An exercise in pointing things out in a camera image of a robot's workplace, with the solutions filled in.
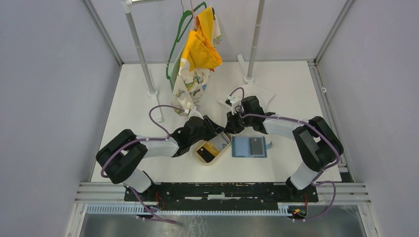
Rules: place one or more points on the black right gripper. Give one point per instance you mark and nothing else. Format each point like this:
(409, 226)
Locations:
(231, 126)

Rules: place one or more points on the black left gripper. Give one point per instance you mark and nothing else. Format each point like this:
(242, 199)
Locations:
(217, 128)

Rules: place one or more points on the blue leather card holder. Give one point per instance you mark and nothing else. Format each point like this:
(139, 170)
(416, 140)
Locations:
(241, 146)

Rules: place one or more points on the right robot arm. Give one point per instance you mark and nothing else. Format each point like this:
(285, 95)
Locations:
(319, 147)

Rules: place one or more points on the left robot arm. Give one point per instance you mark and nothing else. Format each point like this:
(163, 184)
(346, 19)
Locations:
(120, 158)

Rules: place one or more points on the beige oval tray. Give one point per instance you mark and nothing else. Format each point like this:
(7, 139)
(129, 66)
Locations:
(206, 145)

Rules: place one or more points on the white crumpled cloth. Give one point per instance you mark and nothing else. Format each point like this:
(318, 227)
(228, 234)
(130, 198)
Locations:
(264, 96)

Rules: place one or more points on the dinosaur print hanging cloth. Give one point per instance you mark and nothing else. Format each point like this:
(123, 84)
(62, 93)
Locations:
(188, 87)

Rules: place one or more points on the right rack pole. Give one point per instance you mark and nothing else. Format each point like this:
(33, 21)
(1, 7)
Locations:
(247, 69)

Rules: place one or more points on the rack pole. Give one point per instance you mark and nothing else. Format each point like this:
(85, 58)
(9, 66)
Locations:
(247, 69)
(152, 93)

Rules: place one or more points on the yellow hanging cloth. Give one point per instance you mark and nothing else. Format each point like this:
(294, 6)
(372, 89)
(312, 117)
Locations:
(199, 51)

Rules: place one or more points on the green clothes hanger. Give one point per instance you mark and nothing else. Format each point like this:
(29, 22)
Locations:
(184, 22)

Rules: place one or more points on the left rack pole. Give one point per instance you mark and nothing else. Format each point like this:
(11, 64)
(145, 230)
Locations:
(152, 93)

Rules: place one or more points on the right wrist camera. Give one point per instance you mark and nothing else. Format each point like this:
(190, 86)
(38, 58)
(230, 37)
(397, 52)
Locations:
(234, 103)

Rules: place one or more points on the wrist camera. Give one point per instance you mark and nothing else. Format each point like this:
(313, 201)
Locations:
(193, 113)
(234, 103)

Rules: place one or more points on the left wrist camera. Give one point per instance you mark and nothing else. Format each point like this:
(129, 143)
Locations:
(193, 113)

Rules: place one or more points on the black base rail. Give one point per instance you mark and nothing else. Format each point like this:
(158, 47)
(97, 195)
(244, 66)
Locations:
(226, 196)

